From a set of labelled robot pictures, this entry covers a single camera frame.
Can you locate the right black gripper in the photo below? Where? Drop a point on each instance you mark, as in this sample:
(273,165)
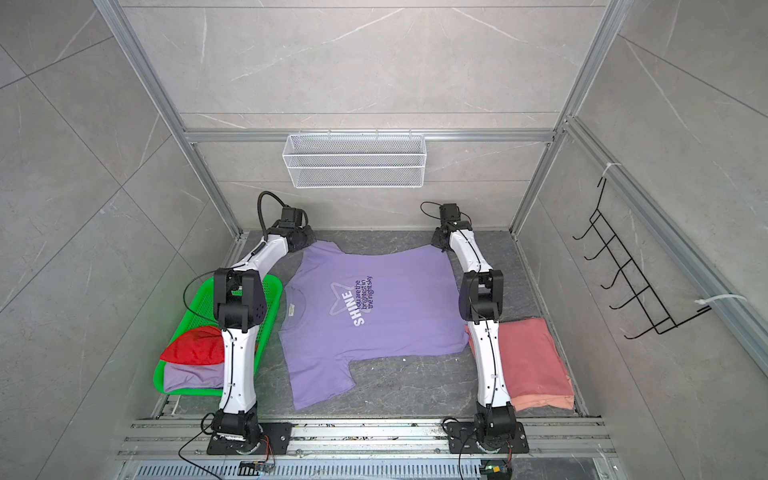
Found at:
(436,240)

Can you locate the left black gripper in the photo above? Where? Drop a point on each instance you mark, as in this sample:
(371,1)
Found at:
(311,234)

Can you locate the purple SHINE t-shirt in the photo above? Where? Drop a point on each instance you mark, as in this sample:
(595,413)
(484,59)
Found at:
(345,308)

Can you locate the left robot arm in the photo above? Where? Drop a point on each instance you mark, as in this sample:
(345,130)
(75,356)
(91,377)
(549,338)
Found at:
(240,308)

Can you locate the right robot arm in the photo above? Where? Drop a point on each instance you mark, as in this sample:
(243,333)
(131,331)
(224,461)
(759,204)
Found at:
(480,304)

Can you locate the green plastic basket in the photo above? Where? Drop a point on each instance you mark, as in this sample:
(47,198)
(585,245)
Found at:
(200,314)

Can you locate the red t-shirt in basket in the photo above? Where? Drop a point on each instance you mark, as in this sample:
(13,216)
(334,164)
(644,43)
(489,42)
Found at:
(199,346)

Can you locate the folded pink t-shirt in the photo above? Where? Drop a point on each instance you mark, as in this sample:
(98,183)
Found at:
(518,365)

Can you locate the lilac t-shirt in basket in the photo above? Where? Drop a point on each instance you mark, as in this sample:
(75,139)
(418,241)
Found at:
(193,377)

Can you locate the white wire mesh shelf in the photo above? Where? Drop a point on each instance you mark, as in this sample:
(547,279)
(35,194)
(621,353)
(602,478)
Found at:
(335,160)

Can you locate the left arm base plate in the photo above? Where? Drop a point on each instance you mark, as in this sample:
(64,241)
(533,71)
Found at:
(264,438)

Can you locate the black wire hook rack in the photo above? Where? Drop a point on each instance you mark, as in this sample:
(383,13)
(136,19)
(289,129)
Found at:
(657,317)

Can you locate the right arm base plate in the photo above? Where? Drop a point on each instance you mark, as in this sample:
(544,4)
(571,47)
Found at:
(465,438)

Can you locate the aluminium rail base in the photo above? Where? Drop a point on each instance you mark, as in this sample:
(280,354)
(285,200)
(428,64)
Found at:
(405,448)

